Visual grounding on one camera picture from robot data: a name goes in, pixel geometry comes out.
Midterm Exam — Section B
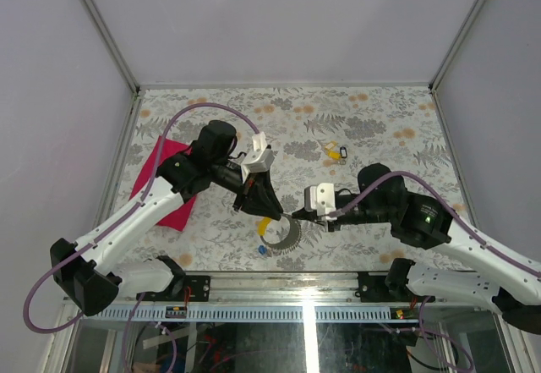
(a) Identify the white slotted cable duct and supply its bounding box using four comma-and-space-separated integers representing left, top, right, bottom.
95, 304, 392, 323

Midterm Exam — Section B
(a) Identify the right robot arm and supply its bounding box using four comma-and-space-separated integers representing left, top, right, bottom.
292, 163, 540, 335

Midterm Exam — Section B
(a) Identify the pink folded cloth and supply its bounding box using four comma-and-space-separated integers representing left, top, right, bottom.
129, 136, 197, 232

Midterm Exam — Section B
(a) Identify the yellow key tag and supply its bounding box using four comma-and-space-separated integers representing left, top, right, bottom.
257, 217, 272, 237
323, 141, 342, 161

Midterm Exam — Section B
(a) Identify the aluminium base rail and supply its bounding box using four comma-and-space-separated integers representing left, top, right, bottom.
63, 269, 424, 304

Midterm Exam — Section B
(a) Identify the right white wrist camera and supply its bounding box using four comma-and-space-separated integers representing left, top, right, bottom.
304, 183, 336, 212

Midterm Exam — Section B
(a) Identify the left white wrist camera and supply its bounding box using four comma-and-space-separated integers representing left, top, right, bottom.
240, 132, 275, 180

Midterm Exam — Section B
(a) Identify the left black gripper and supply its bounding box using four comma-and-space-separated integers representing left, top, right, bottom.
211, 158, 286, 221

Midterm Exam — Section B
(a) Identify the yellow key tag on table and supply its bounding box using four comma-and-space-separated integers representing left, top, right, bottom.
323, 141, 342, 161

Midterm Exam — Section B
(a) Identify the metal spiral keyring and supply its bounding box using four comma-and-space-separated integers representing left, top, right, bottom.
259, 214, 302, 252

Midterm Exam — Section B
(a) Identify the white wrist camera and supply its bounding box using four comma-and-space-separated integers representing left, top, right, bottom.
304, 183, 336, 212
240, 132, 275, 180

